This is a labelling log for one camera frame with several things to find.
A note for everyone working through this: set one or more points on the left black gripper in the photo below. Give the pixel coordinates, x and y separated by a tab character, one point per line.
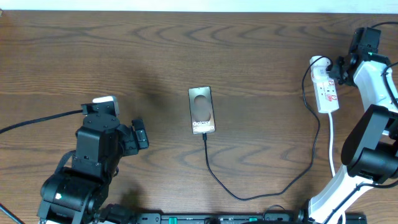
135	142

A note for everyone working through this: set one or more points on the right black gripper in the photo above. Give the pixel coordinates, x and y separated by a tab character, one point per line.
335	71

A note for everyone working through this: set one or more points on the white power strip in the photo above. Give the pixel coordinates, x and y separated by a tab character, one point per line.
325	93

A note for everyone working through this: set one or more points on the Galaxy smartphone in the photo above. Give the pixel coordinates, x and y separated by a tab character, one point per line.
201	110

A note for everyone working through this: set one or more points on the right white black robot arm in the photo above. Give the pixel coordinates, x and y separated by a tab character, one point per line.
369	153

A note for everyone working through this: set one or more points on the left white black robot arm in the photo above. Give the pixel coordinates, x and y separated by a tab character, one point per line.
80	183

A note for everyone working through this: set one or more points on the white USB charger adapter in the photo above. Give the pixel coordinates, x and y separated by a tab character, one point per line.
320	74

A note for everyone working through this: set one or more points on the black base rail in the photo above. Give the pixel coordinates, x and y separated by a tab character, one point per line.
156	218

